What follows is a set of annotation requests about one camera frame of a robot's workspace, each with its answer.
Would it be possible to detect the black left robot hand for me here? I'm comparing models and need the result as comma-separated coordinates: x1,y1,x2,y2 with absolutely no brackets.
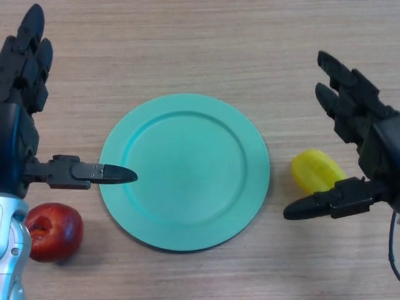
0,3,139,200

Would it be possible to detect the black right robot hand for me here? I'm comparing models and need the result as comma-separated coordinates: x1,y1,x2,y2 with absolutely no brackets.
282,50,400,221

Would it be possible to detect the yellow starfruit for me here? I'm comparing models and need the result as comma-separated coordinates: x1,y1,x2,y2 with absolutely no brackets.
290,149,348,193

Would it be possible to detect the green round plate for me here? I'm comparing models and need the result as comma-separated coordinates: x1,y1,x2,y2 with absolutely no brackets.
98,93,270,253

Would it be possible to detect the red apple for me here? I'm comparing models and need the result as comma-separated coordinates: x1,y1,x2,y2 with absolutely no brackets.
24,202,84,263

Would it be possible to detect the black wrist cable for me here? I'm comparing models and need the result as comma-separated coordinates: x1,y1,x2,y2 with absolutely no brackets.
387,211,400,279

